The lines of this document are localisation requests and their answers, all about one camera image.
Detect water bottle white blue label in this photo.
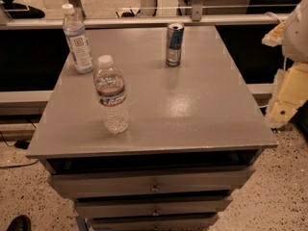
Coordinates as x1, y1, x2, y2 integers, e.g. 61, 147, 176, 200
62, 4, 94, 73

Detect clear water bottle red label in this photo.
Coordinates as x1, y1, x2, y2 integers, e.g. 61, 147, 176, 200
93, 55, 129, 134

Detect black office chair base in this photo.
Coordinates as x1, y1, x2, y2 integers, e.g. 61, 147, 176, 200
0, 0, 45, 19

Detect middle grey drawer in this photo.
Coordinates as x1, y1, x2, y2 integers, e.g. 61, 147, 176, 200
75, 195, 232, 218

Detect grey drawer cabinet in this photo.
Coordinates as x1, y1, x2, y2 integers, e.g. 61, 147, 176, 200
25, 25, 279, 231

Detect black floor cable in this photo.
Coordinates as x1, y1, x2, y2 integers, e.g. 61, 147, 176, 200
0, 117, 39, 169

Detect bottom grey drawer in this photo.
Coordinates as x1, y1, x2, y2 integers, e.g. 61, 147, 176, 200
90, 213, 218, 231

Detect black shoe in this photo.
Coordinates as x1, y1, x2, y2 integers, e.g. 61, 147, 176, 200
6, 215, 31, 231

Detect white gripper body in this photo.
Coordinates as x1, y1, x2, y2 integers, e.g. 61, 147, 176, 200
282, 0, 308, 63

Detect grey drawer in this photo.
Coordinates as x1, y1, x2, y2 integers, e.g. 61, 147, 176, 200
48, 166, 255, 198
75, 195, 232, 218
90, 213, 218, 231

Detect blue silver energy drink can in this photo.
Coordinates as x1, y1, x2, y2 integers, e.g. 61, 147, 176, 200
166, 22, 185, 66

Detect top grey drawer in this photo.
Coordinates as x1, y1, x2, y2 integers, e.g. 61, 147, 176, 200
48, 166, 255, 198

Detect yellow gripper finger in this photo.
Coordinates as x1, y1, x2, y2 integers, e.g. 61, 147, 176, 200
262, 21, 286, 47
265, 63, 308, 128

